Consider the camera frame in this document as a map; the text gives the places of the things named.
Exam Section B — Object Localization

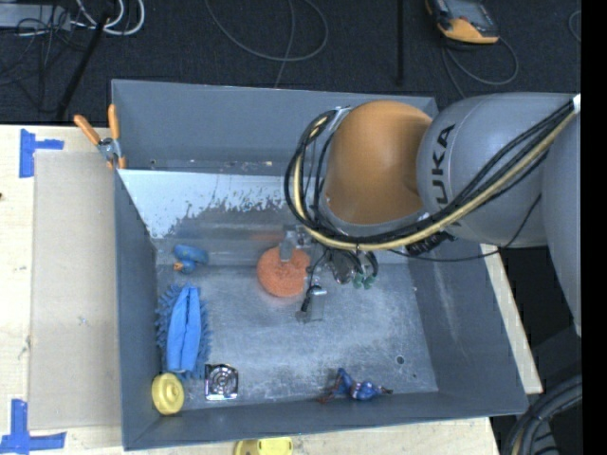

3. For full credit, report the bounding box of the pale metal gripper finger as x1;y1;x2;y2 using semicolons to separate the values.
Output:
295;284;329;324
279;227;302;263

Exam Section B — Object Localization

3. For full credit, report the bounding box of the orange textured ball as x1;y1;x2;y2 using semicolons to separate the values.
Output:
256;246;312;299

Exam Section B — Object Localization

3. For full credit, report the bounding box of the grey metal bin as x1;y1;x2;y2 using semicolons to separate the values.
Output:
109;78;531;452

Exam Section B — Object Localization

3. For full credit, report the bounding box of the blue toy action figure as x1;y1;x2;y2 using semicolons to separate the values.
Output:
318;367;395;405

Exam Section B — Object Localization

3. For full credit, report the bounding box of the blue toy duck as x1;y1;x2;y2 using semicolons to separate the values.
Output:
172;244;211;275

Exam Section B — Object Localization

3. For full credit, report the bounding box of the silver square metal plate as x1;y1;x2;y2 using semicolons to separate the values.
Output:
204;363;240;402

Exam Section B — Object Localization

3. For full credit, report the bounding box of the blue microfibre duster mitt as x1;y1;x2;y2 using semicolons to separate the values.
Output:
155;282;212;381

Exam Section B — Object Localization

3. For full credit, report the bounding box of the yellow plastic wheel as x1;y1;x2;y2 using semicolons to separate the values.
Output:
151;372;186;416

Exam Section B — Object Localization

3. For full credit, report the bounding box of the pale flat board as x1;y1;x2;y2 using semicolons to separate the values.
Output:
27;149;125;431

